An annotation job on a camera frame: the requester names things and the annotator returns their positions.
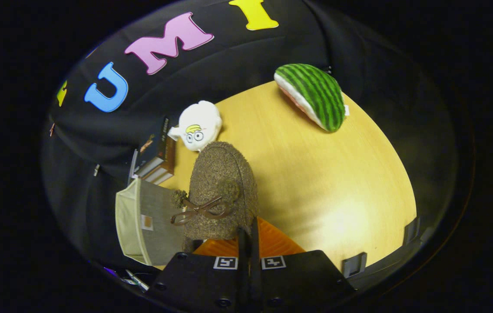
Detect brown hardcover book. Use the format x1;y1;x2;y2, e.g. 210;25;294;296
142;139;176;185

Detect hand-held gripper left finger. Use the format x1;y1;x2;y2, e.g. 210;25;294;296
146;226;250;313

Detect white plush face toy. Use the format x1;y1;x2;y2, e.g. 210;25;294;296
167;100;223;152

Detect watermelon slice plush toy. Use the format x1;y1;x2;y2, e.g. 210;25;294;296
274;63;347;133

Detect brown fuzzy shoe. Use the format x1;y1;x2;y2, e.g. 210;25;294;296
171;141;259;253

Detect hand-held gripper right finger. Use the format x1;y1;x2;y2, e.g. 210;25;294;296
250;216;356;313

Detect dark hardcover book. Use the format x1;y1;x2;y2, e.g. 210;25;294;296
132;117;173;176

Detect grey table edge bracket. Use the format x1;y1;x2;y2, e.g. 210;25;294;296
342;252;368;279
404;216;421;245

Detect grey fabric storage box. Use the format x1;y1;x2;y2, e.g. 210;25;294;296
115;177;188;266

